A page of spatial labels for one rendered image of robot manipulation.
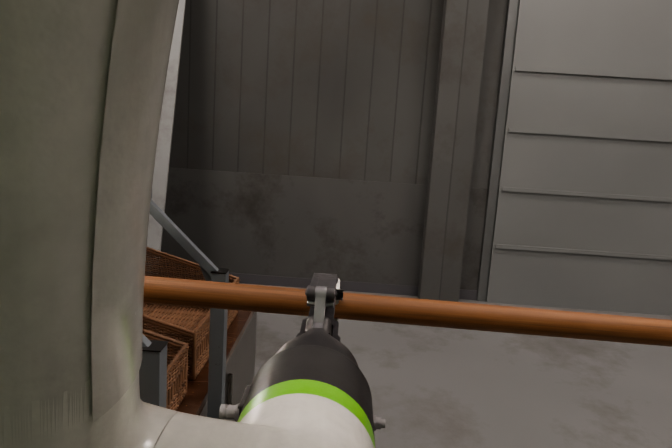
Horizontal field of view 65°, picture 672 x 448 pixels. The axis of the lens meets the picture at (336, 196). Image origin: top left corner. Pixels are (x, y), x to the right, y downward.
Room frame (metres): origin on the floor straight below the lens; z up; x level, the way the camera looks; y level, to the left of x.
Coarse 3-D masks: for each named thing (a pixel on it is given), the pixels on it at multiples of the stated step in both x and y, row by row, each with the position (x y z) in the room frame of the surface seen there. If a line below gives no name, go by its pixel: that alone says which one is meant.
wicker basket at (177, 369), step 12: (156, 336) 1.40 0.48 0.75; (168, 336) 1.41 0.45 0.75; (168, 348) 1.40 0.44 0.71; (180, 348) 1.40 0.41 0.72; (180, 360) 1.35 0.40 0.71; (168, 372) 1.25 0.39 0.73; (180, 372) 1.35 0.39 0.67; (168, 384) 1.25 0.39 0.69; (180, 384) 1.35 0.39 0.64; (168, 396) 1.26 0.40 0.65; (180, 396) 1.35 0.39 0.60; (168, 408) 1.26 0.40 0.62
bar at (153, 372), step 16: (160, 224) 1.40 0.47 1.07; (176, 240) 1.39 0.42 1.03; (192, 256) 1.39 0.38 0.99; (208, 272) 1.39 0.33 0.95; (224, 272) 1.38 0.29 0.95; (224, 320) 1.38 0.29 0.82; (144, 336) 0.93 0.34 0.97; (224, 336) 1.39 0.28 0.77; (144, 352) 0.90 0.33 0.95; (160, 352) 0.90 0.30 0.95; (224, 352) 1.40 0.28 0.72; (144, 368) 0.90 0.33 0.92; (160, 368) 0.90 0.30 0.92; (224, 368) 1.40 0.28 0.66; (144, 384) 0.90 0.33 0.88; (160, 384) 0.91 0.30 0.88; (208, 384) 1.38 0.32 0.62; (224, 384) 1.41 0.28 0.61; (144, 400) 0.90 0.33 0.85; (160, 400) 0.91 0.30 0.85; (208, 400) 1.38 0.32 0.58; (224, 400) 1.41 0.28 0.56; (208, 416) 1.38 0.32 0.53
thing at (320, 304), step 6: (318, 288) 0.44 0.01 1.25; (324, 288) 0.44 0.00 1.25; (318, 294) 0.44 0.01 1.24; (324, 294) 0.44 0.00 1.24; (312, 300) 0.45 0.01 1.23; (318, 300) 0.44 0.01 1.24; (324, 300) 0.44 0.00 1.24; (318, 306) 0.43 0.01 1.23; (324, 306) 0.43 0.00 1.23; (330, 306) 0.44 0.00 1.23; (318, 312) 0.43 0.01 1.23; (324, 312) 0.43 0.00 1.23; (318, 318) 0.43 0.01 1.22; (318, 324) 0.43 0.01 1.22
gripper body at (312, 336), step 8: (312, 320) 0.42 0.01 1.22; (328, 320) 0.43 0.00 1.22; (312, 328) 0.42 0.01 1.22; (320, 328) 0.42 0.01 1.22; (328, 328) 0.42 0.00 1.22; (304, 336) 0.40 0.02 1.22; (312, 336) 0.40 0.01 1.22; (320, 336) 0.40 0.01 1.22; (328, 336) 0.40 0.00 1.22; (288, 344) 0.40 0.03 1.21; (296, 344) 0.39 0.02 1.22; (304, 344) 0.39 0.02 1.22; (312, 344) 0.38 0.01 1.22; (320, 344) 0.39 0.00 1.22; (328, 344) 0.39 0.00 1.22; (336, 344) 0.40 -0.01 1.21; (344, 352) 0.39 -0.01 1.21; (352, 360) 0.39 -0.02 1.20
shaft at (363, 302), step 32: (160, 288) 0.57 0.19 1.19; (192, 288) 0.57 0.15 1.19; (224, 288) 0.57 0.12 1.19; (256, 288) 0.57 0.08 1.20; (288, 288) 0.58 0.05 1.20; (384, 320) 0.57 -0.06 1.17; (416, 320) 0.56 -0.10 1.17; (448, 320) 0.56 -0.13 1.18; (480, 320) 0.56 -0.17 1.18; (512, 320) 0.56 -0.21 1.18; (544, 320) 0.56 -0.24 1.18; (576, 320) 0.57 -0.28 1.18; (608, 320) 0.57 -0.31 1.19; (640, 320) 0.57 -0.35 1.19
